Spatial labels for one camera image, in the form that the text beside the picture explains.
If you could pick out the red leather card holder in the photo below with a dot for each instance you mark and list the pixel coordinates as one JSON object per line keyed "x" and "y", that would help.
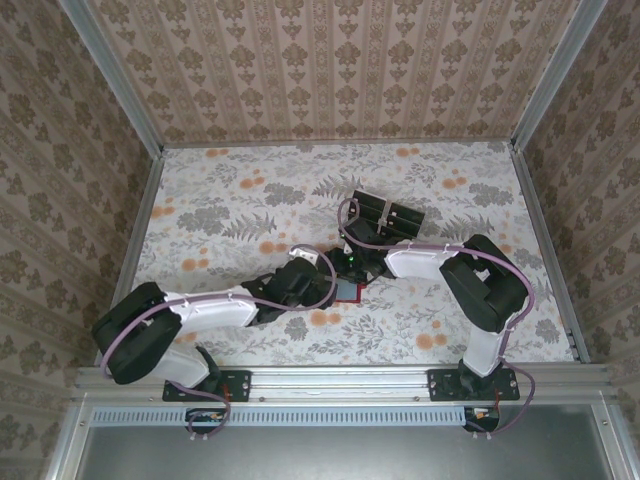
{"x": 347, "y": 291}

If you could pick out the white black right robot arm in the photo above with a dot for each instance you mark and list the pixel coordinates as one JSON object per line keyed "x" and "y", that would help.
{"x": 415, "y": 262}

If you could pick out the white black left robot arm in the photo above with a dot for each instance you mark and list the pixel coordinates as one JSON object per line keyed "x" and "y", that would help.
{"x": 215, "y": 312}

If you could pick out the black credit card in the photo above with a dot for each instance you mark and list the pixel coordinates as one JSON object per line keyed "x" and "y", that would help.
{"x": 402, "y": 227}
{"x": 367, "y": 212}
{"x": 369, "y": 196}
{"x": 407, "y": 210}

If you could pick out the small black controller board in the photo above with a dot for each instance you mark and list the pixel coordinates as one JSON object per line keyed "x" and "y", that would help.
{"x": 482, "y": 417}
{"x": 205, "y": 419}

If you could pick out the grey metal sheet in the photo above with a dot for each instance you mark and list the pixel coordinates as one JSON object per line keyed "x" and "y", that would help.
{"x": 325, "y": 455}

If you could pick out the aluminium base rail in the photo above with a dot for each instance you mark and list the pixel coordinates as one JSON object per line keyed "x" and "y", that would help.
{"x": 340, "y": 382}

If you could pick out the aluminium side rail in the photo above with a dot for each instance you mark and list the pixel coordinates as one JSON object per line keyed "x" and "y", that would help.
{"x": 548, "y": 250}
{"x": 132, "y": 250}

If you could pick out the aluminium frame post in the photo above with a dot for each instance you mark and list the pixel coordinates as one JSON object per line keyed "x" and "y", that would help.
{"x": 117, "y": 80}
{"x": 556, "y": 75}

